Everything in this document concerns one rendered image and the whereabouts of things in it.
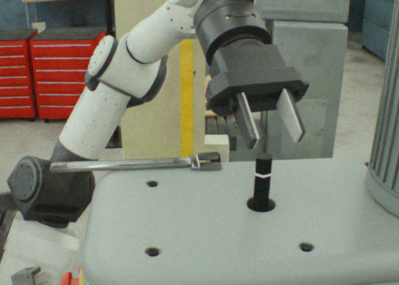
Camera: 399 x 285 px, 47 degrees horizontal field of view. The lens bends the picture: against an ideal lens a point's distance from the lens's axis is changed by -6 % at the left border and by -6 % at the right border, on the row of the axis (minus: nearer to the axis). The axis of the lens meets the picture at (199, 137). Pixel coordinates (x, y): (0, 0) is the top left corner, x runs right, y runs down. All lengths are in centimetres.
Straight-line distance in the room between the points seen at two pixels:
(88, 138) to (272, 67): 44
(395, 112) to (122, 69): 47
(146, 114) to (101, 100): 154
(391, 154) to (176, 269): 29
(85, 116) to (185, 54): 145
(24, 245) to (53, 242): 6
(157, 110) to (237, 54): 184
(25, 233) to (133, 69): 37
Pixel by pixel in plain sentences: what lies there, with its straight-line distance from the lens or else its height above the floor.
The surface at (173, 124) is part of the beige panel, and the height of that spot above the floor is 123.
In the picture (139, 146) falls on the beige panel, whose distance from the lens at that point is 249.
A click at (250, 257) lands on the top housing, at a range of 53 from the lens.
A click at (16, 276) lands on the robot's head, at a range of 84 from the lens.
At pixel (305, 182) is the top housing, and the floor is 189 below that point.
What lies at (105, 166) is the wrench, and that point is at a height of 190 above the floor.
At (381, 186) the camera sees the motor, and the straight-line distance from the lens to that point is 64.
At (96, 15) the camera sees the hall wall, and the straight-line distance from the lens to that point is 975.
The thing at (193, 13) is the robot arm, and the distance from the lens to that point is 68.
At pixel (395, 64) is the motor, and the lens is 59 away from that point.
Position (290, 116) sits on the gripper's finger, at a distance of 56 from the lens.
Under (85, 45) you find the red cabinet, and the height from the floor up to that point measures 94.
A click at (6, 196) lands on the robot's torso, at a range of 133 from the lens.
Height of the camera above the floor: 223
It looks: 26 degrees down
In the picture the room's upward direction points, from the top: straight up
